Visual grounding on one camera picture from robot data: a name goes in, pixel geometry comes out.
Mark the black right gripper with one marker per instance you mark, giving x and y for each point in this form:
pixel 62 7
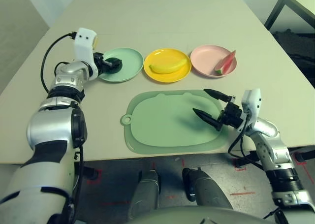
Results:
pixel 231 115

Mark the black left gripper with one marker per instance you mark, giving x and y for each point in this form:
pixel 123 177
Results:
pixel 99 62

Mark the dark green toy avocado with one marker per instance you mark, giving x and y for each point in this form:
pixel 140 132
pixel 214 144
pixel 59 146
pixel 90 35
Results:
pixel 117 69

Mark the red toy watermelon slice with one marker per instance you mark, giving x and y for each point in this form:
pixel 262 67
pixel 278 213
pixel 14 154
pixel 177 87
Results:
pixel 227 64

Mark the yellow toy banana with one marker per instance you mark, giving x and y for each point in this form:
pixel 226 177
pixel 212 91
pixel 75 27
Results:
pixel 167 67

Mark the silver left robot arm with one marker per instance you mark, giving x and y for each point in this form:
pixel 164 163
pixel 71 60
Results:
pixel 49 128

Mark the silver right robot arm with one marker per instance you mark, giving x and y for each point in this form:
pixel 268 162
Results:
pixel 273 150

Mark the mint green round plate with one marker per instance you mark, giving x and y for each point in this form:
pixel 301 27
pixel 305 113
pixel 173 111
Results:
pixel 130 61

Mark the pink round plate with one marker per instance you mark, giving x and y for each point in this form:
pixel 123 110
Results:
pixel 206 59

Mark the green cutting board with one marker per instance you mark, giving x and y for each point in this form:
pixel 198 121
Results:
pixel 167 125

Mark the yellow round plate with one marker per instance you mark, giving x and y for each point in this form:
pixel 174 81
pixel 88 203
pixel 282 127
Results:
pixel 169 78

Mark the red floor tape corner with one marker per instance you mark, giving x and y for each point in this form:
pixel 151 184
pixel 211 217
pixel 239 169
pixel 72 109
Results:
pixel 240 169
pixel 98 181

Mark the grey right robot leg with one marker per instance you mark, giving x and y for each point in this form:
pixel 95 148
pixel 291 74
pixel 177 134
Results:
pixel 206 187

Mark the grey robot leg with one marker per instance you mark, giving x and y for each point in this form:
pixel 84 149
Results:
pixel 206 187
pixel 145 192

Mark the red floor tape strip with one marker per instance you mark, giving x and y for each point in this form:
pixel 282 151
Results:
pixel 242 193

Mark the grey left robot leg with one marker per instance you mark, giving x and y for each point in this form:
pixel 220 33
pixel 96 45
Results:
pixel 145 192

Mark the grey robot torso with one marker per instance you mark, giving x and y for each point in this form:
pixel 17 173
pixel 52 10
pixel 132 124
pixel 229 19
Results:
pixel 197 216

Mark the side table with black legs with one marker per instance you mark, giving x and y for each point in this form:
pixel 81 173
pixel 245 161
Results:
pixel 300 5

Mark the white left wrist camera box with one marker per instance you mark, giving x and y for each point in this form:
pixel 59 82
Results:
pixel 85 40

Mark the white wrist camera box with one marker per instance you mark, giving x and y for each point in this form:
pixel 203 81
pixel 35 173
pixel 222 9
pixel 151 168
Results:
pixel 85 40
pixel 252 101

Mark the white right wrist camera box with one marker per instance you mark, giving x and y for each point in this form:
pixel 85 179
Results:
pixel 252 101

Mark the black table leg frame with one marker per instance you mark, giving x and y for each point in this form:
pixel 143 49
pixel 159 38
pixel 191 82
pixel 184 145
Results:
pixel 246 160
pixel 89 172

